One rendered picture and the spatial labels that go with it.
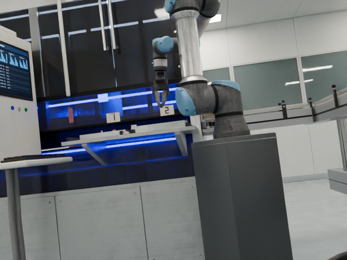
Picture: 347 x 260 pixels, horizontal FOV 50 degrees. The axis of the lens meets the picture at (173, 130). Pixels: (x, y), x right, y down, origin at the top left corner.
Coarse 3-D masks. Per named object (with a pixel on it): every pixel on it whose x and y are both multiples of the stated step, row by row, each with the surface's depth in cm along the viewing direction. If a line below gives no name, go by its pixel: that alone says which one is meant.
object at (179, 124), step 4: (184, 120) 188; (152, 124) 189; (156, 124) 189; (160, 124) 189; (164, 124) 189; (168, 124) 188; (172, 124) 188; (176, 124) 188; (180, 124) 188; (184, 124) 187; (136, 128) 190; (140, 128) 190; (144, 128) 190; (148, 128) 190; (152, 128) 189; (156, 128) 189; (160, 128) 189; (164, 128) 189; (168, 128) 188; (136, 132) 190
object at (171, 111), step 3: (168, 105) 227; (171, 105) 227; (162, 108) 227; (165, 108) 227; (168, 108) 227; (171, 108) 226; (162, 111) 227; (168, 111) 227; (171, 111) 226; (162, 114) 227; (165, 114) 227; (168, 114) 227; (171, 114) 226; (174, 114) 226
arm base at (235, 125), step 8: (232, 112) 146; (240, 112) 147; (216, 120) 150; (224, 120) 146; (232, 120) 145; (240, 120) 146; (216, 128) 148; (224, 128) 145; (232, 128) 144; (240, 128) 145; (248, 128) 151; (216, 136) 147; (224, 136) 145; (232, 136) 144
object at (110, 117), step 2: (114, 112) 231; (116, 112) 230; (118, 112) 230; (106, 114) 231; (108, 114) 231; (110, 114) 231; (112, 114) 231; (116, 114) 230; (118, 114) 230; (106, 116) 231; (108, 116) 231; (110, 116) 231; (112, 116) 231; (116, 116) 230; (118, 116) 230; (106, 118) 231; (108, 118) 231; (110, 118) 231; (112, 118) 230; (116, 118) 230; (118, 118) 230; (108, 120) 231; (110, 120) 231; (112, 120) 230; (116, 120) 230; (118, 120) 230; (108, 122) 231; (110, 122) 231
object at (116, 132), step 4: (104, 132) 204; (108, 132) 204; (112, 132) 203; (116, 132) 203; (80, 136) 205; (84, 136) 205; (88, 136) 205; (92, 136) 205; (96, 136) 204; (100, 136) 204; (104, 136) 204
